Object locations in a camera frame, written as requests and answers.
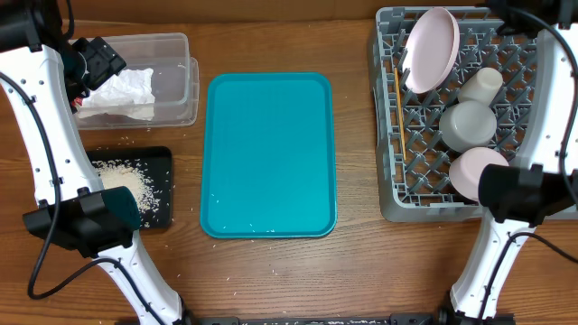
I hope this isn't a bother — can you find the white napkin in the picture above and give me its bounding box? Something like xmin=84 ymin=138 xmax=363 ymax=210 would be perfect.
xmin=77 ymin=68 xmax=155 ymax=121

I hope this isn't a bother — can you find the wooden chopstick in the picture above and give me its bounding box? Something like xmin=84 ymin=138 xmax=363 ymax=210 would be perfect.
xmin=394 ymin=68 xmax=406 ymax=162

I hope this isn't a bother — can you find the large white plate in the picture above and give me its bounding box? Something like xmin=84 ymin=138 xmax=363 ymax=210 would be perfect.
xmin=402 ymin=7 xmax=460 ymax=94

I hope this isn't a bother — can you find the grey bowl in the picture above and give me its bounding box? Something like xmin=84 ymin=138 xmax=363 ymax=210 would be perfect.
xmin=439 ymin=101 xmax=497 ymax=153

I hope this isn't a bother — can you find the white paper cup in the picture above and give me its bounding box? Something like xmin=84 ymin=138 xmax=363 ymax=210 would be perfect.
xmin=457 ymin=68 xmax=503 ymax=107

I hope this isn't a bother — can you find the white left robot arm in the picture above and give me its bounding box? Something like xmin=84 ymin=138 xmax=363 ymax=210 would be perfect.
xmin=1 ymin=1 xmax=194 ymax=324

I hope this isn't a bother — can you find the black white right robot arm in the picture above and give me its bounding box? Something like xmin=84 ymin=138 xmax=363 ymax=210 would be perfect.
xmin=436 ymin=1 xmax=577 ymax=324

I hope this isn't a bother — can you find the grey dishwasher rack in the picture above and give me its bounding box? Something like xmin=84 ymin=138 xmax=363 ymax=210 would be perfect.
xmin=366 ymin=4 xmax=578 ymax=223

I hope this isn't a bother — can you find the clear plastic bin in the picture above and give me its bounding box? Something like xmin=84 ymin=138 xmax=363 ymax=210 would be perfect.
xmin=75 ymin=32 xmax=200 ymax=130

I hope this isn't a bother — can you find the pile of rice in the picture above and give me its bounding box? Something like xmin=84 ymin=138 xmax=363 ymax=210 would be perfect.
xmin=93 ymin=160 xmax=160 ymax=214

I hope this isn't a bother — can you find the black tray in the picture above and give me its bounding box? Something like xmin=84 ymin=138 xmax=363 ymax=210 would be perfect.
xmin=87 ymin=146 xmax=173 ymax=229

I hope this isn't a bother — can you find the teal plastic tray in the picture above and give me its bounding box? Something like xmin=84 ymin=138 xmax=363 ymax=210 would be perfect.
xmin=200 ymin=72 xmax=338 ymax=239

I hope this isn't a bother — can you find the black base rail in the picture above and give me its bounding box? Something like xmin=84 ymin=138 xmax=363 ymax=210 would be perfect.
xmin=182 ymin=311 xmax=516 ymax=325

